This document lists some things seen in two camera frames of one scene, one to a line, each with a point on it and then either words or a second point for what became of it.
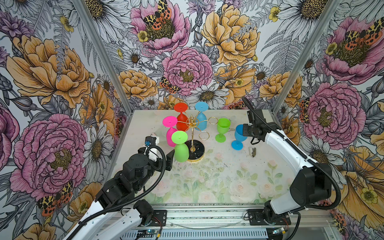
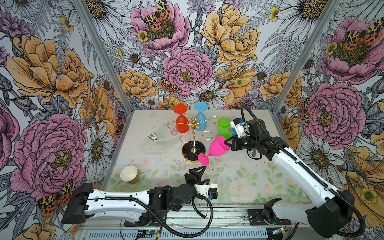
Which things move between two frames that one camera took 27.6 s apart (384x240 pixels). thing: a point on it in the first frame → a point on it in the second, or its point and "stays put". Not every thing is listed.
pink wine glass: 170,121 → 218,147
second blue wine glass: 201,121 stays put
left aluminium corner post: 82,7 stays put
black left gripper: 169,161 → 196,178
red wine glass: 182,121 stays put
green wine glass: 181,150 → 225,134
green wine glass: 223,126 stays put
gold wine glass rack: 196,148 stays put
